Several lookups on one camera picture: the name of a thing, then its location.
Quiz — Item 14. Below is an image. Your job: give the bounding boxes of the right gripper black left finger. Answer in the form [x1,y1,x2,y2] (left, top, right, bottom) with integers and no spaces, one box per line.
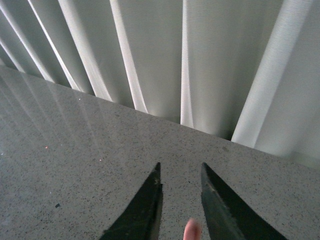
[100,162,163,240]

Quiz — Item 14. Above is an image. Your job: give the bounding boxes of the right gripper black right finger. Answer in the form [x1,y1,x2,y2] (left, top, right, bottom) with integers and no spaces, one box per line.
[201,162,286,240]

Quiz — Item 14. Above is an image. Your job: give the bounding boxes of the pink chopstick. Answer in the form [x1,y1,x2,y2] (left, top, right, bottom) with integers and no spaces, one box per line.
[183,218,202,240]

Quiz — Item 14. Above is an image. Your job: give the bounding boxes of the white pleated curtain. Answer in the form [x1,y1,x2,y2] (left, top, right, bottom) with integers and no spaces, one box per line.
[0,0,320,169]

